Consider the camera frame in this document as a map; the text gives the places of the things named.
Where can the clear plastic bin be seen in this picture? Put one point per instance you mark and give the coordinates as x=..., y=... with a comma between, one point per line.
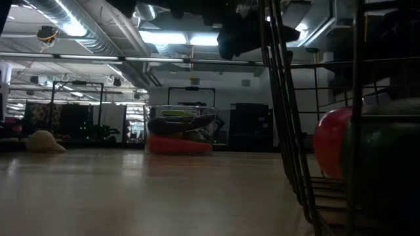
x=180, y=144

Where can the patterned partition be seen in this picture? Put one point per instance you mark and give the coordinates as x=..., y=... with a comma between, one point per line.
x=39, y=114

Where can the black monitor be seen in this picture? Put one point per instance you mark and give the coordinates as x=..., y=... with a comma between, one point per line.
x=252, y=114

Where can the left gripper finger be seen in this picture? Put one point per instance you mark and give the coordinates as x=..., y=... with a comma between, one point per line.
x=290, y=34

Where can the purple eggplant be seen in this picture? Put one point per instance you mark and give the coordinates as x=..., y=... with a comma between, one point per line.
x=177, y=125

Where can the orange carrot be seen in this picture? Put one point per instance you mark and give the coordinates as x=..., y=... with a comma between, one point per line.
x=174, y=147

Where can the horizontal metal bar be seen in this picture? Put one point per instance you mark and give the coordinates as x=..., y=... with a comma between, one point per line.
x=98, y=58

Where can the white panel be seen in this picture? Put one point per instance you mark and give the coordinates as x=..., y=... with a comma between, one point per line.
x=113, y=119

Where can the ceiling light panel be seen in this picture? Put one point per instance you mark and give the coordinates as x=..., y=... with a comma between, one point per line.
x=162, y=37
x=205, y=40

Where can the small beige fruit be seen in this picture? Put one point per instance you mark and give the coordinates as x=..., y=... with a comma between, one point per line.
x=44, y=142

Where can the silver ventilation duct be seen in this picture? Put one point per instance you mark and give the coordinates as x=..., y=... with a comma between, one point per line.
x=147, y=10
x=85, y=29

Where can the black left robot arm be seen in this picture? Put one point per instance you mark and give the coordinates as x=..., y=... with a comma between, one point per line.
x=197, y=8

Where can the dark green avocado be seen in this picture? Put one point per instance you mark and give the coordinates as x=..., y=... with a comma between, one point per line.
x=387, y=164

